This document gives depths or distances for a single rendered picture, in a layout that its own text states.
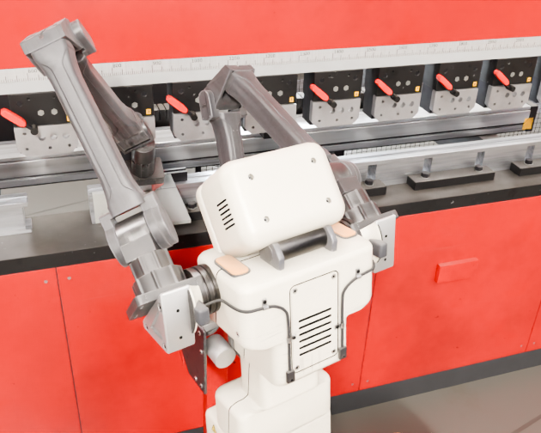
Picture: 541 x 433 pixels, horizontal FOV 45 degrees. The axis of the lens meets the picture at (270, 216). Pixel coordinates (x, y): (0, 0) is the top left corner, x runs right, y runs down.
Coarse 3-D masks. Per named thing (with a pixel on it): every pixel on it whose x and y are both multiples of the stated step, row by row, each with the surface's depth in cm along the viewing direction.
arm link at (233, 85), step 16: (224, 80) 147; (240, 80) 145; (256, 80) 148; (224, 96) 152; (240, 96) 146; (256, 96) 143; (256, 112) 143; (272, 112) 140; (272, 128) 140; (288, 128) 137; (288, 144) 138; (336, 160) 136
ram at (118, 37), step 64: (0, 0) 147; (64, 0) 151; (128, 0) 156; (192, 0) 161; (256, 0) 166; (320, 0) 171; (384, 0) 177; (448, 0) 183; (512, 0) 190; (0, 64) 154; (320, 64) 181; (384, 64) 187
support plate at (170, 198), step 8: (168, 176) 183; (168, 184) 179; (160, 192) 175; (168, 192) 175; (176, 192) 175; (160, 200) 171; (168, 200) 172; (176, 200) 172; (136, 208) 167; (168, 208) 168; (176, 208) 168; (184, 208) 168; (120, 216) 163; (128, 216) 164; (176, 216) 164; (184, 216) 165; (176, 224) 163
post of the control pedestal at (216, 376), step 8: (208, 368) 176; (216, 368) 177; (224, 368) 178; (208, 376) 178; (216, 376) 179; (224, 376) 180; (208, 384) 179; (216, 384) 180; (208, 392) 181; (208, 400) 182; (208, 408) 184
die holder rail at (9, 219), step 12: (24, 192) 178; (0, 204) 172; (12, 204) 173; (24, 204) 174; (0, 216) 174; (12, 216) 175; (24, 216) 180; (0, 228) 175; (12, 228) 176; (24, 228) 177
